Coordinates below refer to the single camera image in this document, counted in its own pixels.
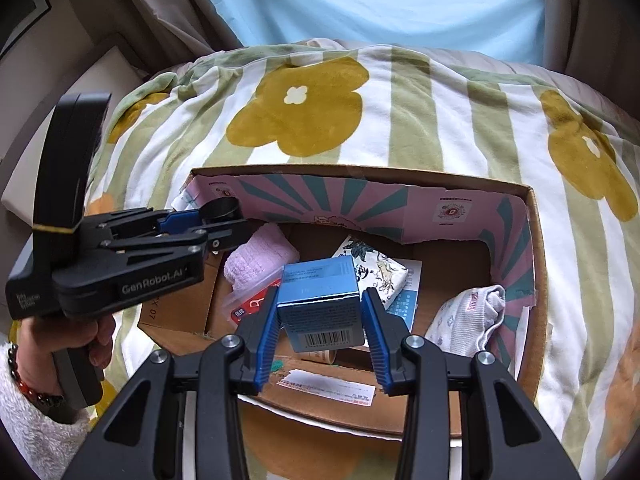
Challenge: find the beige curtain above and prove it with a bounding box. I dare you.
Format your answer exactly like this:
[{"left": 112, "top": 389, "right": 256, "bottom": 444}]
[
  {"left": 100, "top": 0, "right": 246, "bottom": 68},
  {"left": 540, "top": 0, "right": 640, "bottom": 91}
]

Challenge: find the pink towel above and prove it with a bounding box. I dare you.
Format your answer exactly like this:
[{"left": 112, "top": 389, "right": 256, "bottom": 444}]
[{"left": 222, "top": 222, "right": 301, "bottom": 293}]

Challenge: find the light blue cloth sheet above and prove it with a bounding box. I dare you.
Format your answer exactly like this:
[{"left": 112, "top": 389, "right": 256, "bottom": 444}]
[{"left": 182, "top": 0, "right": 546, "bottom": 66}]

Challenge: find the person's left hand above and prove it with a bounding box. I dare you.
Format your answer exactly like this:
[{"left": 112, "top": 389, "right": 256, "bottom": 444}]
[{"left": 9, "top": 311, "right": 117, "bottom": 387}]

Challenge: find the striped floral blanket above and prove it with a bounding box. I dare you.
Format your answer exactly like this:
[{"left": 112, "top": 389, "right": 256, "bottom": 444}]
[{"left": 82, "top": 42, "right": 640, "bottom": 480}]

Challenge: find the white board panel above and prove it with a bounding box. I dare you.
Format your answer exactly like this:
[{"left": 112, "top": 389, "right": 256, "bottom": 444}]
[{"left": 0, "top": 45, "right": 146, "bottom": 221}]

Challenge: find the small blue box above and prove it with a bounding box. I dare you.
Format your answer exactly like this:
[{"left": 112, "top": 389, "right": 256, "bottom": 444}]
[{"left": 276, "top": 256, "right": 367, "bottom": 353}]

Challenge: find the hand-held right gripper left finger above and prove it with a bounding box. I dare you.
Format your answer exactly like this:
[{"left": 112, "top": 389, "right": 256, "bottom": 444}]
[{"left": 62, "top": 287, "right": 281, "bottom": 480}]

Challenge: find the white patterned sock bundle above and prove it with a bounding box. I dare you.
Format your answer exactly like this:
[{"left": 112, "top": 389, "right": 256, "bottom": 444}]
[{"left": 425, "top": 284, "right": 507, "bottom": 358}]

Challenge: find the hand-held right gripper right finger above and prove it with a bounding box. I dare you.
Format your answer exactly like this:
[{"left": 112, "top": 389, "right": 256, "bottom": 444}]
[{"left": 361, "top": 287, "right": 583, "bottom": 480}]

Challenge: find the floral print tissue pack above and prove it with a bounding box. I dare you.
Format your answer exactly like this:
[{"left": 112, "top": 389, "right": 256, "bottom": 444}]
[{"left": 331, "top": 235, "right": 408, "bottom": 311}]

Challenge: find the dark framed picture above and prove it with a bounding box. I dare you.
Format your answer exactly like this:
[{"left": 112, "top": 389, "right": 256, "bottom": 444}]
[{"left": 0, "top": 0, "right": 53, "bottom": 56}]

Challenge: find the printed cardboard box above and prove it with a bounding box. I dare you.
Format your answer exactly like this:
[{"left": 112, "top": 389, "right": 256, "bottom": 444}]
[{"left": 136, "top": 164, "right": 551, "bottom": 448}]

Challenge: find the dark red bead bracelet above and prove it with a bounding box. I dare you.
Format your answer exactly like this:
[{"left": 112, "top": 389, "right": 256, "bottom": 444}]
[{"left": 7, "top": 342, "right": 66, "bottom": 408}]

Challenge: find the clear red blue case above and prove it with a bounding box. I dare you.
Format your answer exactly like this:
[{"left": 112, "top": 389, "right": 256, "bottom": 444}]
[{"left": 220, "top": 275, "right": 283, "bottom": 326}]

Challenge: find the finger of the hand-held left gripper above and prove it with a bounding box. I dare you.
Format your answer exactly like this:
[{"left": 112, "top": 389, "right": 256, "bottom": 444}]
[
  {"left": 102, "top": 219, "right": 251, "bottom": 263},
  {"left": 100, "top": 206, "right": 211, "bottom": 237}
]

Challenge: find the blue white hang-tab carton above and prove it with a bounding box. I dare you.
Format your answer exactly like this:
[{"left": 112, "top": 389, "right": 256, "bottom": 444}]
[{"left": 385, "top": 259, "right": 423, "bottom": 333}]

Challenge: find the person's left forearm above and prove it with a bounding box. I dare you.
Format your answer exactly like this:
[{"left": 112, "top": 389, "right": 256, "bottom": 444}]
[{"left": 0, "top": 345, "right": 93, "bottom": 480}]

